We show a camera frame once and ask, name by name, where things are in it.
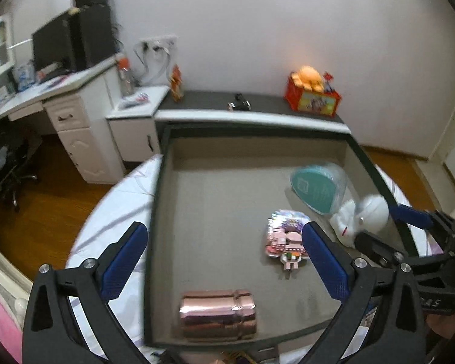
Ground white desk hutch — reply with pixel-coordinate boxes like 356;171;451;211
0;13;16;92

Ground white wall power outlet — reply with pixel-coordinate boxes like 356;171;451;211
140;34;179;48

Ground dark-topped shelf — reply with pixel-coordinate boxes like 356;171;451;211
155;90;352;134

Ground blue and white packet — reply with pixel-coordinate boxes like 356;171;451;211
13;62;36;92

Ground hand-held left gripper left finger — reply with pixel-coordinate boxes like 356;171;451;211
22;221;149;364

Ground teal round plastic container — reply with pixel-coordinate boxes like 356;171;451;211
290;162;349;215

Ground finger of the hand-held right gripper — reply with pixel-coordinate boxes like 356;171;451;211
354;231;446;270
390;202;455;253

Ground clear bottle with orange cap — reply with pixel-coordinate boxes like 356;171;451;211
117;58;135;97

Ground rose gold metal cylinder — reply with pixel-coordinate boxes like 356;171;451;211
179;289;258;340

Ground white desk with drawers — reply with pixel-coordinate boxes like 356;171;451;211
0;55;126;184

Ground white astronaut figurine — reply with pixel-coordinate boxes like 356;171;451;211
329;194;390;249

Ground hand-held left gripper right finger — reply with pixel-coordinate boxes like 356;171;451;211
301;221;427;364

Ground black computer tower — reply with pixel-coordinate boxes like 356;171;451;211
70;4;116;72

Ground white quilt with purple stripes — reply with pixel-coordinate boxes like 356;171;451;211
66;153;440;364

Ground white bedside cabinet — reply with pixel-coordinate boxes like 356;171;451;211
106;85;171;163

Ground bundle of power cables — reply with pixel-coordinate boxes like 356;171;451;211
133;42;175;86

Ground pink building block toy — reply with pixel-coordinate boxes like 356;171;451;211
265;209;312;271

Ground pink cloth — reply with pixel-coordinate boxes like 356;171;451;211
0;273;23;364

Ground white bed frame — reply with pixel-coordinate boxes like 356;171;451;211
0;231;35;312

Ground small black gadget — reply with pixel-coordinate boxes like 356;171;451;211
227;93;251;111

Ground red printed box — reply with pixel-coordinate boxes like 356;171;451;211
284;74;342;116

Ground pink box with dark rim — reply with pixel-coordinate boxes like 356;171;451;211
143;123;421;349

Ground black office chair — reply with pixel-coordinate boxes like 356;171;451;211
0;125;42;213

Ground papers on cabinet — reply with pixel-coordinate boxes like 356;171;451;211
117;92;150;110

